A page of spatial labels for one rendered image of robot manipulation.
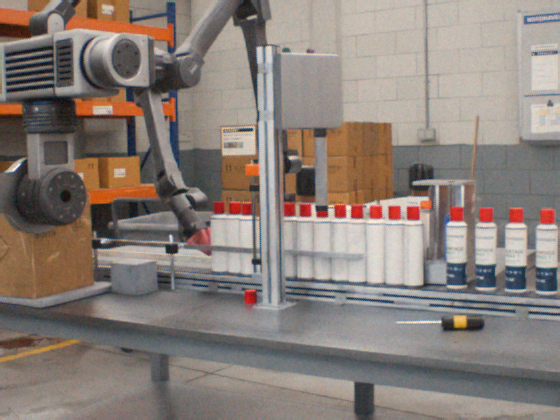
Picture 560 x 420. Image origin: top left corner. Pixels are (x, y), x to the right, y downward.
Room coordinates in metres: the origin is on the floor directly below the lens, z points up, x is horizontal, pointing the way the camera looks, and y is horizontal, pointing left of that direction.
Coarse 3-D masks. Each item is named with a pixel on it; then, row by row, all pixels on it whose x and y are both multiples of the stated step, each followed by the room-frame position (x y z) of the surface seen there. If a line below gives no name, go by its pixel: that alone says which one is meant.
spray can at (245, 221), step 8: (248, 208) 2.25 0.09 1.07; (248, 216) 2.25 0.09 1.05; (240, 224) 2.25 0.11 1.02; (248, 224) 2.24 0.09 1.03; (240, 232) 2.26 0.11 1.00; (248, 232) 2.24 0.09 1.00; (240, 240) 2.26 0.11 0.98; (248, 240) 2.24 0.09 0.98; (256, 240) 2.26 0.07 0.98; (240, 256) 2.26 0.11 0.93; (248, 256) 2.24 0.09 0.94; (248, 264) 2.24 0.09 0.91; (248, 272) 2.24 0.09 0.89
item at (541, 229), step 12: (540, 216) 1.85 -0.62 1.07; (552, 216) 1.84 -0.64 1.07; (540, 228) 1.84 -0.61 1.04; (552, 228) 1.83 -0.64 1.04; (540, 240) 1.84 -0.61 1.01; (552, 240) 1.83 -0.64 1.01; (540, 252) 1.84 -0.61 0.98; (552, 252) 1.83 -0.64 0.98; (540, 264) 1.84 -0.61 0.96; (552, 264) 1.83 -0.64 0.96; (540, 276) 1.84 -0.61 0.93; (552, 276) 1.83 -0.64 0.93; (540, 288) 1.83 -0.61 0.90; (552, 288) 1.83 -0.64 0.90
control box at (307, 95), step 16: (288, 64) 2.01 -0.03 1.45; (304, 64) 2.03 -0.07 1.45; (320, 64) 2.05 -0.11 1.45; (336, 64) 2.07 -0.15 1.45; (288, 80) 2.01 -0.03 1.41; (304, 80) 2.03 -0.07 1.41; (320, 80) 2.05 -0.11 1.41; (336, 80) 2.07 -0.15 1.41; (288, 96) 2.01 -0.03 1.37; (304, 96) 2.03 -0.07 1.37; (320, 96) 2.05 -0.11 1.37; (336, 96) 2.07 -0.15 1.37; (288, 112) 2.01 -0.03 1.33; (304, 112) 2.03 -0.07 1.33; (320, 112) 2.05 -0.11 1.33; (336, 112) 2.07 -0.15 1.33; (288, 128) 2.01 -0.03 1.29; (304, 128) 2.03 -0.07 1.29
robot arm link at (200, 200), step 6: (174, 174) 2.39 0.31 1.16; (174, 180) 2.38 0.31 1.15; (180, 180) 2.40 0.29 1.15; (180, 186) 2.38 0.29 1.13; (174, 192) 2.38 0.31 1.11; (180, 192) 2.41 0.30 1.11; (186, 192) 2.43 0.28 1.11; (192, 192) 2.44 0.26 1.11; (198, 192) 2.46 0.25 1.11; (162, 198) 2.41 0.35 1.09; (168, 198) 2.40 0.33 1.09; (192, 198) 2.42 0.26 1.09; (198, 198) 2.43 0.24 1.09; (204, 198) 2.45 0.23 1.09; (198, 204) 2.42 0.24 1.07; (204, 204) 2.45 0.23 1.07; (198, 210) 2.44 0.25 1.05
